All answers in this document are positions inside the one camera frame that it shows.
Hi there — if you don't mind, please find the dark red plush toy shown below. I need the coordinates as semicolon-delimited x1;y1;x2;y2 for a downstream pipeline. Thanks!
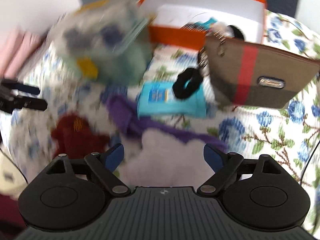
51;113;110;159

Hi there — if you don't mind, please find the white plush toy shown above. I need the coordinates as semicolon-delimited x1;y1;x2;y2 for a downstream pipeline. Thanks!
119;128;214;189

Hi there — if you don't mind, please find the purple fabric cloth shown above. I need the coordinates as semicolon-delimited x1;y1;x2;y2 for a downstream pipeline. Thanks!
106;94;227;152

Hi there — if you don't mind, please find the floral white blue blanket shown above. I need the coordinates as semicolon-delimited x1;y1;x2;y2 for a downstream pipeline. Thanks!
0;0;320;235

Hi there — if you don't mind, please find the teal cloth packet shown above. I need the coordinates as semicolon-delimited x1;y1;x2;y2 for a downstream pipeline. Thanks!
137;82;206;118

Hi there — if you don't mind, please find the black hair scrunchie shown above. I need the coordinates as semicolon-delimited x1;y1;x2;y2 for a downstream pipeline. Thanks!
172;67;203;100

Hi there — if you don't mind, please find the brown pouch with red stripe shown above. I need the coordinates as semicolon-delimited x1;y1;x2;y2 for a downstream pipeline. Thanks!
203;31;319;109

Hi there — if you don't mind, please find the white cushion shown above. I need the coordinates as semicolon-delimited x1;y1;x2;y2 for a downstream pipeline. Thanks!
1;0;82;35

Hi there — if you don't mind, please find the clear plastic container yellow lid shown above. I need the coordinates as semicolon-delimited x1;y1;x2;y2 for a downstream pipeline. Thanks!
49;0;152;86

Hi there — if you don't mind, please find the orange cardboard box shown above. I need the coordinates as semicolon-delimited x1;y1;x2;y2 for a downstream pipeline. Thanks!
139;0;267;50

